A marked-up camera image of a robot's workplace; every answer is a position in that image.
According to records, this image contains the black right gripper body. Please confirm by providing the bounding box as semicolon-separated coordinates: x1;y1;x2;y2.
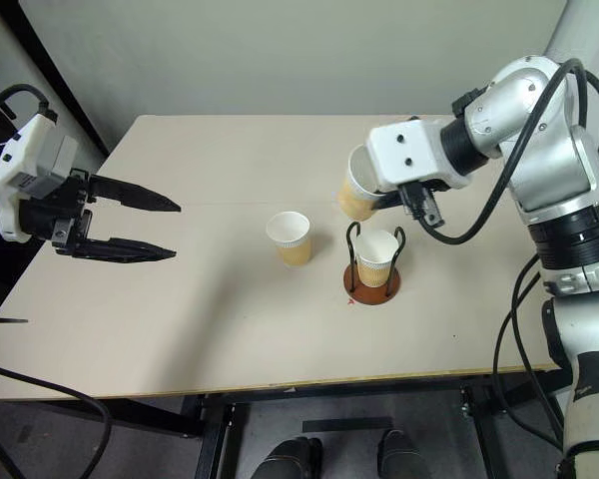
396;178;451;230

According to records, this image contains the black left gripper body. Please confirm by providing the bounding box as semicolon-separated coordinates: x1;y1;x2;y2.
18;168;95;258

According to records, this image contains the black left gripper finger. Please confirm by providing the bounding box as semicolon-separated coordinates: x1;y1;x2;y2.
73;237;178;264
87;174;183;213

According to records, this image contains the white and tan paper cup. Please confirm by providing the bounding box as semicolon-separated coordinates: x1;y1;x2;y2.
265;211;313;267
353;229;400;289
337;143;383;223

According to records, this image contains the black tape strip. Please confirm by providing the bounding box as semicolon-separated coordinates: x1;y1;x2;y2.
300;415;395;435

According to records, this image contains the dark rounded shape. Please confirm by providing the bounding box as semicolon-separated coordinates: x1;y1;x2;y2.
375;428;424;479
263;435;324;479

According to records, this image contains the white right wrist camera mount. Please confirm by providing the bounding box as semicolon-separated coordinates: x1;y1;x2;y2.
365;118;474;195

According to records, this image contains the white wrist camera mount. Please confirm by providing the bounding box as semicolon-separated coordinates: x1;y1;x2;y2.
365;118;474;195
0;113;80;244

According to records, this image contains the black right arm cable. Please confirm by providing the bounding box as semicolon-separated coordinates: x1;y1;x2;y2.
417;57;599;246

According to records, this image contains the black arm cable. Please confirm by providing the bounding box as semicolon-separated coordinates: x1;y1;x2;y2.
0;83;59;124
417;57;599;246

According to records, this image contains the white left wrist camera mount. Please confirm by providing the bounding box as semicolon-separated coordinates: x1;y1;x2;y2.
0;113;80;244

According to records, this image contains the black wire cup holder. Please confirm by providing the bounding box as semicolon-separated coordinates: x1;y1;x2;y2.
342;221;407;306

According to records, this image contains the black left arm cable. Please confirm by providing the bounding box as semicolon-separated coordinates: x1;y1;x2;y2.
0;83;59;124

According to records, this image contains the black robot body cable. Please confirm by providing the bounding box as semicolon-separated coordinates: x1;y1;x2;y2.
491;298;569;449
0;359;114;479
510;252;571;416

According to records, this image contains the black wall trim strip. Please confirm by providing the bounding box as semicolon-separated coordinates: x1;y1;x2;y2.
0;0;112;157

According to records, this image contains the black metal table frame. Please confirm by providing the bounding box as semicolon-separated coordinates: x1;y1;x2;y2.
0;367;580;479

